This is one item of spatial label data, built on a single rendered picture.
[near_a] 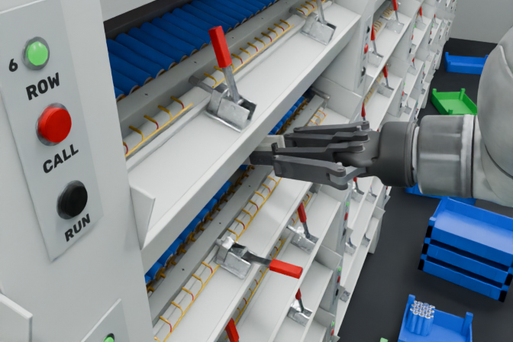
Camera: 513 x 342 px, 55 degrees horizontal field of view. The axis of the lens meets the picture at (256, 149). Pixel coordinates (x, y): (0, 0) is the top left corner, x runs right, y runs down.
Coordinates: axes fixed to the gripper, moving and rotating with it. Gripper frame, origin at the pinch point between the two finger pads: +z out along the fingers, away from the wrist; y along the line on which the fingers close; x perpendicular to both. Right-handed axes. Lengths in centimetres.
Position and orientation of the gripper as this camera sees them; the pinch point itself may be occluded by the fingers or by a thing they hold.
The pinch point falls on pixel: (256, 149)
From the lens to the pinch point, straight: 64.3
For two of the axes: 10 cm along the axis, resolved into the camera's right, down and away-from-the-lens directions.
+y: 4.0, -4.8, 7.8
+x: -1.9, -8.8, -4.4
